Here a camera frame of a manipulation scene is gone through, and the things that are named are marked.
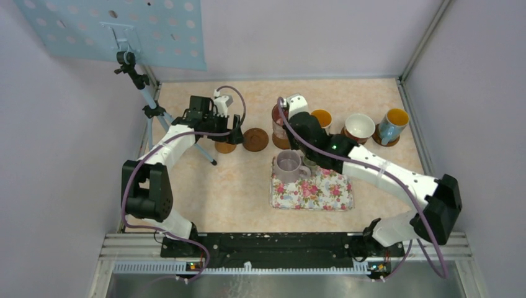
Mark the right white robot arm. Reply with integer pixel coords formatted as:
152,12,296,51
280,112,462,256

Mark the glass mug orange inside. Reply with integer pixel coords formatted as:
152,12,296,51
310,109,332,134

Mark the aluminium frame rail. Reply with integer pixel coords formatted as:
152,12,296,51
89,232,489,297

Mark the light brown small coaster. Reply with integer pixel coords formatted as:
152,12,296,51
214,142,237,154

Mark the blue mug yellow inside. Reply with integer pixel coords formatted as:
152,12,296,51
379,109,410,145

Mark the brown coaster one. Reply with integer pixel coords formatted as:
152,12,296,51
243,128,269,152

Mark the brown coaster six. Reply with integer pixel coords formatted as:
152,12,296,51
372,124,400,147

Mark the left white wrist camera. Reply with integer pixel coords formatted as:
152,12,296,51
213,89,233,117

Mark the blue tripod stand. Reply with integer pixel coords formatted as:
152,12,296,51
114,50,218,166

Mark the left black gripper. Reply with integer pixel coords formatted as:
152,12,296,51
202,110,244,144

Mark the floral tray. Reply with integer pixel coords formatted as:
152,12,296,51
269,166,354,211

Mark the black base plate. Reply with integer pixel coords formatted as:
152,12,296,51
160,232,405,269

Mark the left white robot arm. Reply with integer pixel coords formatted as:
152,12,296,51
121,94,244,257

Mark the pink mug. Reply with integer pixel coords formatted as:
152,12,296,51
271,104,288,140

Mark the lilac mug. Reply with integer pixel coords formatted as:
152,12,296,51
272,150,311,184

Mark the blue perforated board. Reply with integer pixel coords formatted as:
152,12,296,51
15,0,207,71

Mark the brown coaster two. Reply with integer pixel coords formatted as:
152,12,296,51
272,133,290,150

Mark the small grey-green cup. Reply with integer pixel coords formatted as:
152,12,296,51
302,156,318,176

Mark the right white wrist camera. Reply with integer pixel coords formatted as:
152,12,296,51
285,94,309,120

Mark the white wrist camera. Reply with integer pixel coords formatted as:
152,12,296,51
285,94,309,120
213,89,233,117

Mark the white cup red handle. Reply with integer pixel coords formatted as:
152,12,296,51
344,114,375,138

